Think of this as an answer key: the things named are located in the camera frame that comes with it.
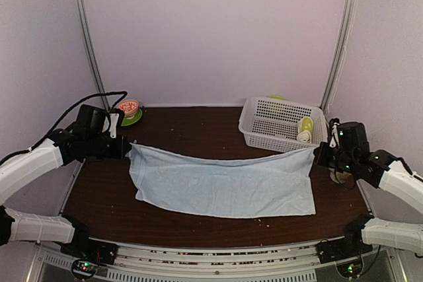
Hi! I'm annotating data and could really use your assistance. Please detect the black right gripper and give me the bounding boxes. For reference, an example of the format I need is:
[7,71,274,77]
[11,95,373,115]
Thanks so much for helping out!
[313,141,357,174]

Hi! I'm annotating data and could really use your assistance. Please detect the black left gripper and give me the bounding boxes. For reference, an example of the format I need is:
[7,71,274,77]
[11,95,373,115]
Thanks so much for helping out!
[86,133,131,159]

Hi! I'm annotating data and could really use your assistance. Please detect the green crocodile pattern towel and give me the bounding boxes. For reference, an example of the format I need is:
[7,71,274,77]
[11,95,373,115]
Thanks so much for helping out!
[297,117,314,143]

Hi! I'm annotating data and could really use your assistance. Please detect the light blue towel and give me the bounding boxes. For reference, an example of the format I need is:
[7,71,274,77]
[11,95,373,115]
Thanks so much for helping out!
[127,144,316,219]

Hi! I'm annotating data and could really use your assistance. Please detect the white perforated plastic basket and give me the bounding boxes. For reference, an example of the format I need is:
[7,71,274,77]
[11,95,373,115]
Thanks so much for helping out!
[238,97,328,153]

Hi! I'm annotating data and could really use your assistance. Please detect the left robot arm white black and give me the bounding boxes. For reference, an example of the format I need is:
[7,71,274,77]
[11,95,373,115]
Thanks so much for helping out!
[1,104,132,258]

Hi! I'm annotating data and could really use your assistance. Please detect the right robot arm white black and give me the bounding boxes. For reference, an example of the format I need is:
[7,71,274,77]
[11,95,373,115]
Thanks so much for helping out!
[313,118,422,258]

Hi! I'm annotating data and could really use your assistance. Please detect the green plate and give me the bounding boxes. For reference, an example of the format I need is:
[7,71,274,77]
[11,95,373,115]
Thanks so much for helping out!
[121,108,143,127]

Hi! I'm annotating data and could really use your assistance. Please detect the red patterned ceramic bowl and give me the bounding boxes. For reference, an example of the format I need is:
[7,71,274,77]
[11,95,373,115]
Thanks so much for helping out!
[117,100,139,118]

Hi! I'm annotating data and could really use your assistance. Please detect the lime green bowl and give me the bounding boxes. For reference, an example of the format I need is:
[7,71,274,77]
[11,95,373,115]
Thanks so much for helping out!
[269,96,286,100]

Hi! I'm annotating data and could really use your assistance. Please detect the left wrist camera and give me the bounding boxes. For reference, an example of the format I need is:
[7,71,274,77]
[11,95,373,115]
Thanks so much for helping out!
[102,109,125,139]

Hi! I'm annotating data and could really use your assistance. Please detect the black braided left cable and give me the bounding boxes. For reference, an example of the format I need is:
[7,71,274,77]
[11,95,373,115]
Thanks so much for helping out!
[0,90,129,167]

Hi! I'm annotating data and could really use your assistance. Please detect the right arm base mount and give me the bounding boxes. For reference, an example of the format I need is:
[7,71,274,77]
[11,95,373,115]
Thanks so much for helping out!
[316,215,381,281]

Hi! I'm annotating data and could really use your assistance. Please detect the front aluminium rail panel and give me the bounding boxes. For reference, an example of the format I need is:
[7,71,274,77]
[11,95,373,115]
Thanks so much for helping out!
[24,237,409,282]

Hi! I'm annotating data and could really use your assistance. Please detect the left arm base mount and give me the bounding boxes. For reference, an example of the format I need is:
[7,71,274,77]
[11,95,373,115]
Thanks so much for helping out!
[59,215,118,281]

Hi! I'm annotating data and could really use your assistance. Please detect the left aluminium frame post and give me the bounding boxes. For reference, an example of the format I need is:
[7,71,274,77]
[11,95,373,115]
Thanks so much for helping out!
[75,0,106,93]

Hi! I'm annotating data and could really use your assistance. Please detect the aluminium frame post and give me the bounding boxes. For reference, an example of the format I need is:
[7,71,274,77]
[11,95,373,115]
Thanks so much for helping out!
[75,0,106,93]
[320,0,357,116]

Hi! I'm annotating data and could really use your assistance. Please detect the right aluminium frame post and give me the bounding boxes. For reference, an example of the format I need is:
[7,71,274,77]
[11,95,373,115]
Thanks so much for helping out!
[320,0,357,116]

